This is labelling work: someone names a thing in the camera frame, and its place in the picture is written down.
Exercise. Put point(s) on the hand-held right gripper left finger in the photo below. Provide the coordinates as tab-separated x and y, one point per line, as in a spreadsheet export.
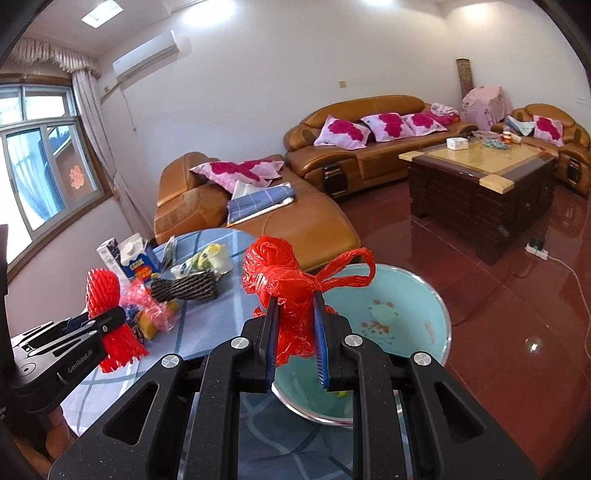
271	337

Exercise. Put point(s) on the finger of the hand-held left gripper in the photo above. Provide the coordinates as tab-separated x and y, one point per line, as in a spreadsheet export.
111	321
76	321

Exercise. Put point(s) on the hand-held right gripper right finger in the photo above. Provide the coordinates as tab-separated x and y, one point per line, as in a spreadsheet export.
321	341

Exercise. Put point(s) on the red foam fruit net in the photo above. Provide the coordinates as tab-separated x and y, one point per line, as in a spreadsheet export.
104	290

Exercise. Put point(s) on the red plastic bag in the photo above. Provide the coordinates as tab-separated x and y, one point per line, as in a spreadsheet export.
277	272

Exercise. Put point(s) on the teal enamel basin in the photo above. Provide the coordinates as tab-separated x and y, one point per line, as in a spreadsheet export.
392	300

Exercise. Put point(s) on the yellow white plastic bag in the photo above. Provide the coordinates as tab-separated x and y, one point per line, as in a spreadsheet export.
207	258

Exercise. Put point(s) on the yellow sponge piece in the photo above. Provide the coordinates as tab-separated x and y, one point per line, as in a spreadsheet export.
150	323

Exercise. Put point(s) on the blue milk carton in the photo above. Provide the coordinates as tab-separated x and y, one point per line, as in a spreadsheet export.
138	267

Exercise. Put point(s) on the white drink carton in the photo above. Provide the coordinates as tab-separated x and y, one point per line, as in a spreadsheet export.
108	256

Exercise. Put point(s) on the blue plaid tablecloth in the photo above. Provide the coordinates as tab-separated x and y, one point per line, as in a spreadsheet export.
207	323

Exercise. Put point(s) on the black foam fruit net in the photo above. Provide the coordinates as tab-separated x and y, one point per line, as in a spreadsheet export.
184	286

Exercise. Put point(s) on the silver snack packet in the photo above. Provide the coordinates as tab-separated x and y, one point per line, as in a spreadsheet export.
168	251

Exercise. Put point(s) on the dark chair back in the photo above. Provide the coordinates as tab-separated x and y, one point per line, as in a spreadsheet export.
3	258

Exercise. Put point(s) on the brown leather chaise sofa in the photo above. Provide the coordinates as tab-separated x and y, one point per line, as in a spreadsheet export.
304	217

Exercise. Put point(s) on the folded blue plaid cloth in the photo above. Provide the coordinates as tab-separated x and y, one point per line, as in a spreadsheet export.
258	203

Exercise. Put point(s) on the red window decoration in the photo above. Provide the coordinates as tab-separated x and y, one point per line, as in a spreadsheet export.
77	177

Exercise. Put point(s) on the white paper bag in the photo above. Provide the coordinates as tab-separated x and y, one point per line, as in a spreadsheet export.
244	189

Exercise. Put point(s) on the sliding glass window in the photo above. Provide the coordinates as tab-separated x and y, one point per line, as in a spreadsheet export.
41	175

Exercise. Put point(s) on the pink floral pillow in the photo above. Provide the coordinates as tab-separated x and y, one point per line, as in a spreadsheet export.
341	131
231	170
548	129
422	122
390	125

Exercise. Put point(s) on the brown leather three-seat sofa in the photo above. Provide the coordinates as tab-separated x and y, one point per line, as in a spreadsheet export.
378	157

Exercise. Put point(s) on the dark wooden coffee table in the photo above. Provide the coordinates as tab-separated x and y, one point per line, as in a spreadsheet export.
461	207

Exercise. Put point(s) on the pink floral curtain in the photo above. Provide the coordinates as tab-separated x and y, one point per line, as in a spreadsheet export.
92	115

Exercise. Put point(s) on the white power strip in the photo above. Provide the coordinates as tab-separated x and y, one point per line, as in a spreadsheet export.
538	251

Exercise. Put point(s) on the white tissue box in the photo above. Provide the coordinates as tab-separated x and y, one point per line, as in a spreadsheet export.
457	144

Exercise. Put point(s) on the crumpled floral cloth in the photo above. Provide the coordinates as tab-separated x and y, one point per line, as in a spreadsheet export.
443	110

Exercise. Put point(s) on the clear plastic tray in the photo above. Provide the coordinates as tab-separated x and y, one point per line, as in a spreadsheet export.
482	134

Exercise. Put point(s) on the white air conditioner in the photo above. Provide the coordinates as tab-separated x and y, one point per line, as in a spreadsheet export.
147	57

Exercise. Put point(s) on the fringed curtain valance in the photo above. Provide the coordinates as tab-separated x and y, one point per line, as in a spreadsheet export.
46	53

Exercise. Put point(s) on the pink cloth cover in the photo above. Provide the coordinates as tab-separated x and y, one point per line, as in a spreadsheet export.
487	106

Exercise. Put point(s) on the blue white cloth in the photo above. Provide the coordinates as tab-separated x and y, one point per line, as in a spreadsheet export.
519	125

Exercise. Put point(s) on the rolled patterned mat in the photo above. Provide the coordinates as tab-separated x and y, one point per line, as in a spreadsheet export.
464	76

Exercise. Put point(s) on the square ceiling light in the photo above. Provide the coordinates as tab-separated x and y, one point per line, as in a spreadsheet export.
101	14

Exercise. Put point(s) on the brown leather armchair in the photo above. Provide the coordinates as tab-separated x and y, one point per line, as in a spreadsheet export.
572	152

